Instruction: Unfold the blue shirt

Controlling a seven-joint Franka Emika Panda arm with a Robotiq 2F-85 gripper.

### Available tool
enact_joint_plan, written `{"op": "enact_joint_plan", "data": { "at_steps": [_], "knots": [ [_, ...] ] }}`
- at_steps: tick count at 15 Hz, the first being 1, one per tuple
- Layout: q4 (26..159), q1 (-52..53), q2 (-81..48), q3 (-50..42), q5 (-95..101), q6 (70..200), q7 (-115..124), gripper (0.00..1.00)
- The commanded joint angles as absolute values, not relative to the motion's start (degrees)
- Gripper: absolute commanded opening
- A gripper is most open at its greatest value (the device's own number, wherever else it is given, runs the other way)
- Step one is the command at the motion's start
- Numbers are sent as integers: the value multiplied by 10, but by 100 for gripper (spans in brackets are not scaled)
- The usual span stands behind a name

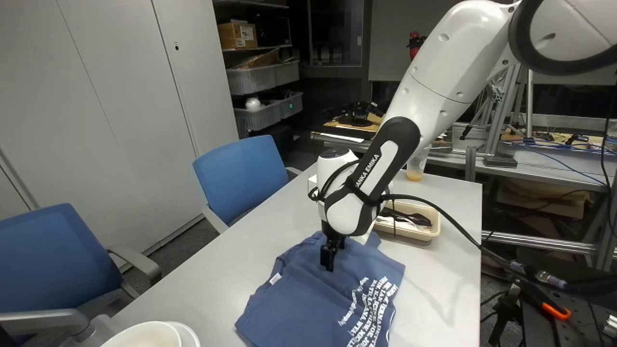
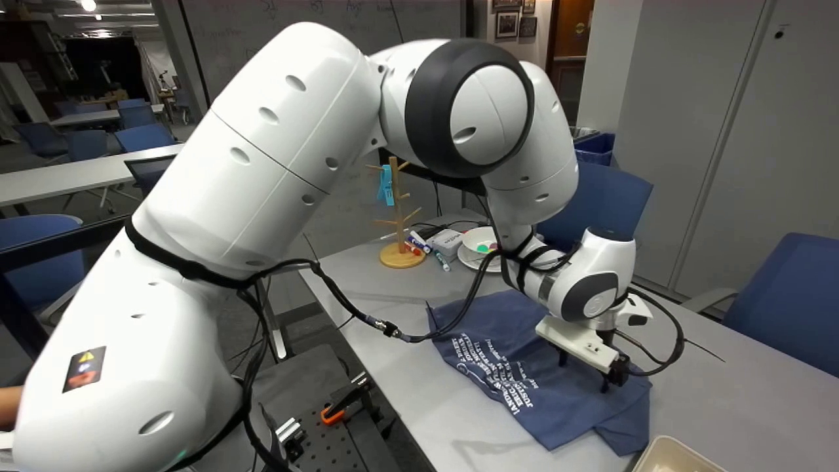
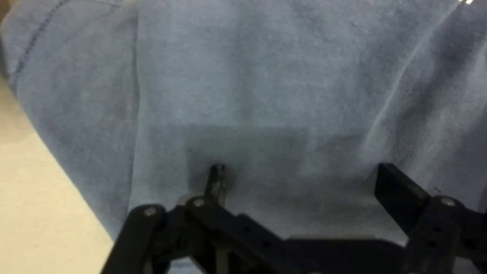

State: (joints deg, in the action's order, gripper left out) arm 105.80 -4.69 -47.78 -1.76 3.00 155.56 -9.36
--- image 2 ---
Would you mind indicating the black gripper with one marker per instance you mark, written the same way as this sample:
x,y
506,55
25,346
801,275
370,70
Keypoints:
x,y
620,369

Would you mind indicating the blue printed t-shirt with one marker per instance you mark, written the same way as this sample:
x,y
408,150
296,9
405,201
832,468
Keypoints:
x,y
526,384

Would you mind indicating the white black Franka arm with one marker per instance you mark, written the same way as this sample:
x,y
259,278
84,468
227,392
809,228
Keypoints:
x,y
262,191

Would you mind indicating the beige plastic tray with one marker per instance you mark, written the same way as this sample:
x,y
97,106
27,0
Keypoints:
x,y
671,456

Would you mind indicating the white bowl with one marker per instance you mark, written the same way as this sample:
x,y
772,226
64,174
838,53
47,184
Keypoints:
x,y
472,257

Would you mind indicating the blue office chair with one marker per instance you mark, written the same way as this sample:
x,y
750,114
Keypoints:
x,y
34,257
612,204
145,136
62,139
788,297

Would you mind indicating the red white tube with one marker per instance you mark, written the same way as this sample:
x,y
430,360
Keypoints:
x,y
419,245

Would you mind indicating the wooden mug tree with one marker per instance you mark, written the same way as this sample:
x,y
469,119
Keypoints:
x,y
402,253

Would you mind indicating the blue trash bin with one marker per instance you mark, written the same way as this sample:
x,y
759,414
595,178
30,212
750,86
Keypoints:
x,y
598,146

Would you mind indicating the blue hanging item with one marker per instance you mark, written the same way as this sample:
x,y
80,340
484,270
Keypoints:
x,y
385,187

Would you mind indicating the white tall cabinet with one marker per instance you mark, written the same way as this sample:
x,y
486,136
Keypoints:
x,y
734,132

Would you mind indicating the silver metal fitting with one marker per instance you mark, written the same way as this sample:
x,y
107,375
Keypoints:
x,y
290,431

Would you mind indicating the brown wooden door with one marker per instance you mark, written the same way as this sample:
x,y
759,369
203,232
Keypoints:
x,y
570,34

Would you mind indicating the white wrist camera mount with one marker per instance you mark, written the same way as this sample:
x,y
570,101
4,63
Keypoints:
x,y
571,338

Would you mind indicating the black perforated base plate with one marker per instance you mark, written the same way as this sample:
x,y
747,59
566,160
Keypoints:
x,y
341,445

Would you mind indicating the framed wall pictures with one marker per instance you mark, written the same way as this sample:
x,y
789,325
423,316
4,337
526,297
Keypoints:
x,y
512,19

